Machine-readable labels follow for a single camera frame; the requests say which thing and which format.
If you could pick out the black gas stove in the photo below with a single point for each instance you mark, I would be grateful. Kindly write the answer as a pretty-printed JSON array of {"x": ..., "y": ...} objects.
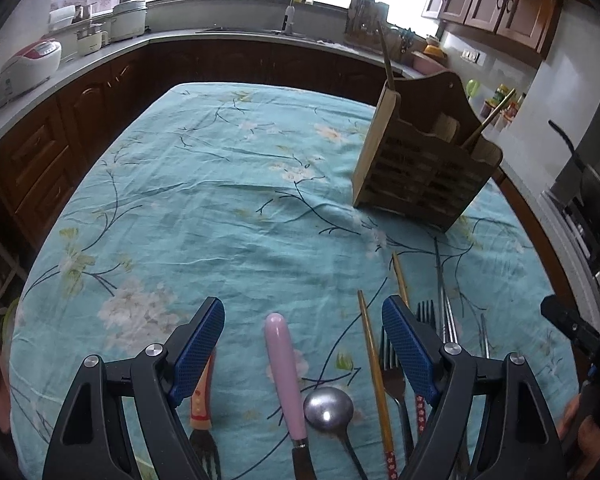
[{"x": 585, "y": 240}]

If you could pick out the large white electric cooker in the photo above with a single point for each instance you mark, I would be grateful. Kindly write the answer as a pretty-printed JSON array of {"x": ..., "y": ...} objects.
[{"x": 129, "y": 22}]

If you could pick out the small white electric pot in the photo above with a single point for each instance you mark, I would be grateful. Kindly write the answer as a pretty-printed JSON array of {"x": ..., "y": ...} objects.
[{"x": 91, "y": 40}]

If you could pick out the metal spoon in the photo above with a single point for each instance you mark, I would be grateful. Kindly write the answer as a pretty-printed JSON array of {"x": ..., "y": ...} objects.
[{"x": 327, "y": 407}]

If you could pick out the white container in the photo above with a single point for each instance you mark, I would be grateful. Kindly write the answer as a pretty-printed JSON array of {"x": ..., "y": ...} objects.
[{"x": 60, "y": 17}]

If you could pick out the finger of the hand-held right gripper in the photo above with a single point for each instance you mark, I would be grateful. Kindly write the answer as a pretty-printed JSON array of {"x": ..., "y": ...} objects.
[{"x": 567, "y": 320}]

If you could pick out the golden chopstick red floral end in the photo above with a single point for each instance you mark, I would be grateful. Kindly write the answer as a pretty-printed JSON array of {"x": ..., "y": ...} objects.
[
  {"x": 375, "y": 380},
  {"x": 400, "y": 275}
]

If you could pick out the scissors holder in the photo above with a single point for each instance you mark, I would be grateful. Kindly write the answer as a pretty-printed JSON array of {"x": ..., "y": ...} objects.
[{"x": 406, "y": 42}]

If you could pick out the metal chopstick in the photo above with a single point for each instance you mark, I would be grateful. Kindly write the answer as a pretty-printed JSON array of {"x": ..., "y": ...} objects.
[
  {"x": 439, "y": 280},
  {"x": 485, "y": 335},
  {"x": 452, "y": 320}
]

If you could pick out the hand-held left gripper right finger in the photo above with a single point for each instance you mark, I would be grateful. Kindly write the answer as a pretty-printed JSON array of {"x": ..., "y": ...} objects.
[{"x": 409, "y": 350}]

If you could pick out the seasoning jar set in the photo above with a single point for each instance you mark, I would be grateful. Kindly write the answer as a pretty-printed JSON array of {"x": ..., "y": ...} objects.
[{"x": 505, "y": 112}]

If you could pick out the pink plastic basin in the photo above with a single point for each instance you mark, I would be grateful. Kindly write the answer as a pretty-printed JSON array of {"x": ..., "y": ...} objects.
[{"x": 427, "y": 64}]

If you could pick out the metal fork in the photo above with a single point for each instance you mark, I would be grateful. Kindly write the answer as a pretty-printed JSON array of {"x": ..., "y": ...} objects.
[
  {"x": 394, "y": 380},
  {"x": 426, "y": 312}
]

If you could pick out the white wall socket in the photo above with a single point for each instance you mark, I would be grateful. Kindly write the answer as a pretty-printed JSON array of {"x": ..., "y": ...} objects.
[{"x": 471, "y": 55}]

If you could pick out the wooden cabinets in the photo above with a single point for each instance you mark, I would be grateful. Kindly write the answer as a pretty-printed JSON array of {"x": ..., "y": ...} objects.
[
  {"x": 490, "y": 5},
  {"x": 105, "y": 105}
]

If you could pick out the yellow green seasoning bottle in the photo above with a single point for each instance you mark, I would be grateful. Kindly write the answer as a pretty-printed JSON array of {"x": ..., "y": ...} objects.
[{"x": 501, "y": 94}]

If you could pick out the green cup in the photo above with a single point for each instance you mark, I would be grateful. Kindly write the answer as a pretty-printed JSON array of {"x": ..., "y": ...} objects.
[{"x": 472, "y": 88}]

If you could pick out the wooden upper cabinets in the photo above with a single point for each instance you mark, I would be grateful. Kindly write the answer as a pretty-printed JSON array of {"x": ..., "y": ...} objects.
[{"x": 490, "y": 5}]

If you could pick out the teal floral tablecloth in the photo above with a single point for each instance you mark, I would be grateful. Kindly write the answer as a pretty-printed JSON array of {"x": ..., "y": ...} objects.
[{"x": 205, "y": 185}]

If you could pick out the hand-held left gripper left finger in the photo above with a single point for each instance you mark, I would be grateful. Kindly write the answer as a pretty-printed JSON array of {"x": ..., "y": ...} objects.
[{"x": 200, "y": 345}]

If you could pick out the wooden utensil holder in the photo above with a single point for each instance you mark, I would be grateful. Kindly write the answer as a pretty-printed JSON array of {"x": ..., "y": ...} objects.
[{"x": 415, "y": 175}]

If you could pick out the brown wooden chopstick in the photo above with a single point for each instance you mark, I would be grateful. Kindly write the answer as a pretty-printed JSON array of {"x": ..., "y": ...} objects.
[
  {"x": 490, "y": 117},
  {"x": 386, "y": 60}
]

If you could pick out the black pan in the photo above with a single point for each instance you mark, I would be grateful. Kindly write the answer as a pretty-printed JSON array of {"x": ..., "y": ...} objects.
[{"x": 562, "y": 137}]

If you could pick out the wooden knife rack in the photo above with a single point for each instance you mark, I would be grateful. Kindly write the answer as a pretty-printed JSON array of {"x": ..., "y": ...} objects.
[{"x": 362, "y": 20}]

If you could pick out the white red rice cooker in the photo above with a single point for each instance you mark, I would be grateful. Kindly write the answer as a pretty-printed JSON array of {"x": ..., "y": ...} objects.
[{"x": 27, "y": 67}]

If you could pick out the chrome kitchen faucet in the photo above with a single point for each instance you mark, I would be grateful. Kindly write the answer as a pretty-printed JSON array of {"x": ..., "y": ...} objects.
[{"x": 289, "y": 15}]

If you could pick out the wooden lower cabinets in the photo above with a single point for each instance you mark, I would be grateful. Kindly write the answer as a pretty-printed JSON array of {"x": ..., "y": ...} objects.
[{"x": 105, "y": 105}]

